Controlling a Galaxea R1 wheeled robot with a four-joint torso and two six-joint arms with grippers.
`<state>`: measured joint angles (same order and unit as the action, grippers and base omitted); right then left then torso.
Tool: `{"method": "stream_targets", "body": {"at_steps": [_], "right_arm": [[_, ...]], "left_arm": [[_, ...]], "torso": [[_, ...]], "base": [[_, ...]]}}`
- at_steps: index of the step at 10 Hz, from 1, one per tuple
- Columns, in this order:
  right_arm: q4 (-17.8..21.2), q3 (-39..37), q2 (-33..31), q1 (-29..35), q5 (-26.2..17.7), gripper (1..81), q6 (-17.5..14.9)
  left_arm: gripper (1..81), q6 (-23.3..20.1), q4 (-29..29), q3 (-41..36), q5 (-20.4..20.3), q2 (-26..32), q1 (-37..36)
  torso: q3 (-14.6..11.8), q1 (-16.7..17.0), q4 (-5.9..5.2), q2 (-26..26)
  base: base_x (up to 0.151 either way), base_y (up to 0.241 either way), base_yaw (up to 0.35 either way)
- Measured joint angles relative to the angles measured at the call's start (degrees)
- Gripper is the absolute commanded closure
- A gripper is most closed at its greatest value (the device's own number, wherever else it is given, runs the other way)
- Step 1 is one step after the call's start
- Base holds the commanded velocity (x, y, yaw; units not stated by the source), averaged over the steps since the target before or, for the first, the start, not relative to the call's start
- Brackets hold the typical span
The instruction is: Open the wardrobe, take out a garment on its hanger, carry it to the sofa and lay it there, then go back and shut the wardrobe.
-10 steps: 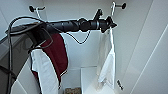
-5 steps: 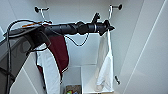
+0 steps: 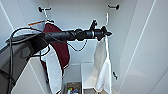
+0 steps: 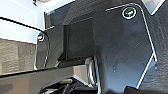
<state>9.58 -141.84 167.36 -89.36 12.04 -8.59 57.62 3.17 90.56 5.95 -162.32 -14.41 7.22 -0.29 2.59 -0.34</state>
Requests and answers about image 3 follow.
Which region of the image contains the white t-shirt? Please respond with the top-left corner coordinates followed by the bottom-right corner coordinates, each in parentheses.
top-left (93, 34), bottom-right (113, 94)

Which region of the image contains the white wardrobe door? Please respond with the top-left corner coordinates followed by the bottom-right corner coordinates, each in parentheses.
top-left (114, 0), bottom-right (168, 94)
top-left (0, 0), bottom-right (45, 94)

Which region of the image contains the white wardrobe body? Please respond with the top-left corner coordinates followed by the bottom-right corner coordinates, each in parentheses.
top-left (18, 0), bottom-right (139, 94)

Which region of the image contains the black wardrobe hook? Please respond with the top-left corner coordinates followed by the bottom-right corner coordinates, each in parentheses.
top-left (37, 6), bottom-right (53, 14)
top-left (106, 3), bottom-right (121, 11)

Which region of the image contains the maroon and white jacket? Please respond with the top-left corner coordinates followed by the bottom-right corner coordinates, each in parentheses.
top-left (39, 22), bottom-right (71, 94)

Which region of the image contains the white wardrobe shelf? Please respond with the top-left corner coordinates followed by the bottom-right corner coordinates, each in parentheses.
top-left (80, 62), bottom-right (102, 91)

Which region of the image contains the orange bar with tag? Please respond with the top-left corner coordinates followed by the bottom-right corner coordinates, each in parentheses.
top-left (27, 20), bottom-right (46, 28)

